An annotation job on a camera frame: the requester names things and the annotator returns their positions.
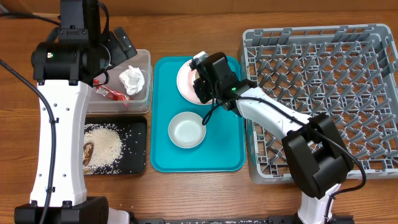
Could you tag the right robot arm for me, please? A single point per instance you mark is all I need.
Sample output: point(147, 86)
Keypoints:
point(315, 153)

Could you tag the teal serving tray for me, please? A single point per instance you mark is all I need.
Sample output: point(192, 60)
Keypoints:
point(223, 148)

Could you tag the clear plastic waste bin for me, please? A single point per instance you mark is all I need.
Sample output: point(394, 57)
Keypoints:
point(139, 103)

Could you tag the large pink plate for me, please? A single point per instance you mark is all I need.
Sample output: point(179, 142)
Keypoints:
point(185, 78)

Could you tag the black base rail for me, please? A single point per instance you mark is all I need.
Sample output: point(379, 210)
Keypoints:
point(286, 219)

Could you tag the rice and food scraps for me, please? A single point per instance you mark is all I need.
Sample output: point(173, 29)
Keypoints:
point(102, 146)

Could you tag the white napkin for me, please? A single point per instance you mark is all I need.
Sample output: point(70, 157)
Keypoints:
point(132, 79)

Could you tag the black tray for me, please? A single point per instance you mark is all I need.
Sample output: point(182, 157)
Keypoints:
point(133, 149)

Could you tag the red snack wrapper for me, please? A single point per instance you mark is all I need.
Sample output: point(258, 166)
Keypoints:
point(111, 94)

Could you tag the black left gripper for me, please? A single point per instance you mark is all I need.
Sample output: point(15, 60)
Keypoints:
point(119, 54)

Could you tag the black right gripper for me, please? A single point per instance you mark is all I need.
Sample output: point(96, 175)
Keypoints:
point(203, 84)

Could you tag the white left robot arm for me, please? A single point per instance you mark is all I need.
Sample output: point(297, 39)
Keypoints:
point(65, 72)

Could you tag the cream cup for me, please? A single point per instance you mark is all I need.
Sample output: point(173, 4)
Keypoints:
point(197, 75)

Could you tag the grey dishwasher rack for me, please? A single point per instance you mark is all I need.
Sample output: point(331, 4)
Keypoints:
point(347, 72)

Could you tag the grey bowl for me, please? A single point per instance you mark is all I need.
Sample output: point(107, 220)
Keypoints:
point(186, 130)

